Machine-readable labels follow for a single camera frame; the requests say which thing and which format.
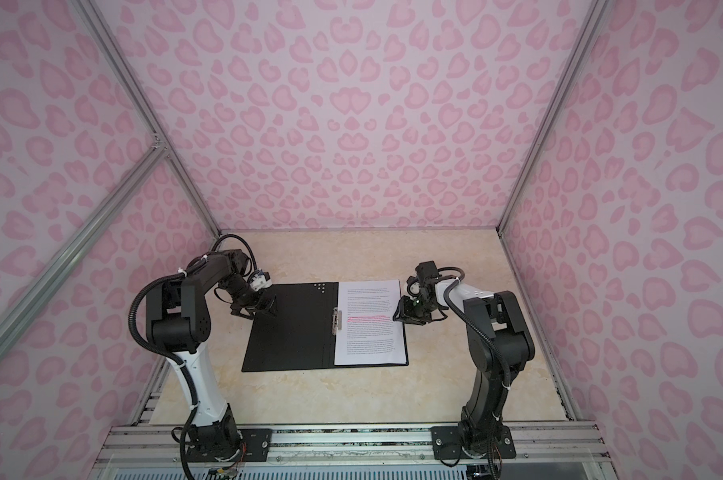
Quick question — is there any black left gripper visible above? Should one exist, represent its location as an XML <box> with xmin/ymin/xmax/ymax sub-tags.
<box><xmin>221</xmin><ymin>279</ymin><xmax>280</xmax><ymax>318</ymax></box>

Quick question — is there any printed paper sheet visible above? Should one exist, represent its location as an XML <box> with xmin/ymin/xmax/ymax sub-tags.
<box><xmin>333</xmin><ymin>280</ymin><xmax>409</xmax><ymax>367</ymax></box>

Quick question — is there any blue folder with black inside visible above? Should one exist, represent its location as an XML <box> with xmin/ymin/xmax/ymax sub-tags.
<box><xmin>241</xmin><ymin>282</ymin><xmax>403</xmax><ymax>373</ymax></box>

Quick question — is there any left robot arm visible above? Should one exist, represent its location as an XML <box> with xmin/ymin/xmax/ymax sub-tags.
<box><xmin>143</xmin><ymin>249</ymin><xmax>269</xmax><ymax>463</ymax></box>

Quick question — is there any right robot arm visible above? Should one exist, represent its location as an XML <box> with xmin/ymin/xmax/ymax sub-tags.
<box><xmin>393</xmin><ymin>261</ymin><xmax>535</xmax><ymax>468</ymax></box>

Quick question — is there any silver folder clip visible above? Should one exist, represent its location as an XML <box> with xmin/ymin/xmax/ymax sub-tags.
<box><xmin>331</xmin><ymin>307</ymin><xmax>342</xmax><ymax>336</ymax></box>

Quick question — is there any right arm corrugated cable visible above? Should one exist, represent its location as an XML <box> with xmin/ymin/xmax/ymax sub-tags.
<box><xmin>435</xmin><ymin>266</ymin><xmax>515</xmax><ymax>391</ymax></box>

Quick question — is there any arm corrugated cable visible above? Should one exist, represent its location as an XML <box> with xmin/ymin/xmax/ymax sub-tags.
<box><xmin>126</xmin><ymin>233</ymin><xmax>259</xmax><ymax>433</ymax></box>
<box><xmin>435</xmin><ymin>266</ymin><xmax>515</xmax><ymax>391</ymax></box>

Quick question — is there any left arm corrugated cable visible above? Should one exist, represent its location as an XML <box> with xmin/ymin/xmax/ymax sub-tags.
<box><xmin>126</xmin><ymin>233</ymin><xmax>259</xmax><ymax>433</ymax></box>

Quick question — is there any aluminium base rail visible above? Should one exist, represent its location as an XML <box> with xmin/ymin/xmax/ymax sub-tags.
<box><xmin>91</xmin><ymin>421</ymin><xmax>617</xmax><ymax>479</ymax></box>

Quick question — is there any aluminium diagonal wall bar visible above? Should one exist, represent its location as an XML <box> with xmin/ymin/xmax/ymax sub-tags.
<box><xmin>0</xmin><ymin>142</ymin><xmax>165</xmax><ymax>364</ymax></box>

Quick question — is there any aluminium corner post left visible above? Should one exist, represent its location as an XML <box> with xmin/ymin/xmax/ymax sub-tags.
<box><xmin>70</xmin><ymin>0</ymin><xmax>222</xmax><ymax>239</ymax></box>

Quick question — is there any aluminium corner post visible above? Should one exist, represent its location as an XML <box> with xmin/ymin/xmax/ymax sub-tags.
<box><xmin>70</xmin><ymin>0</ymin><xmax>222</xmax><ymax>239</ymax></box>
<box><xmin>497</xmin><ymin>0</ymin><xmax>615</xmax><ymax>238</ymax></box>

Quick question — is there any aluminium corner post right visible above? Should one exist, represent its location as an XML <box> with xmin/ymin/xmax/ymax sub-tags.
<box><xmin>497</xmin><ymin>0</ymin><xmax>615</xmax><ymax>238</ymax></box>

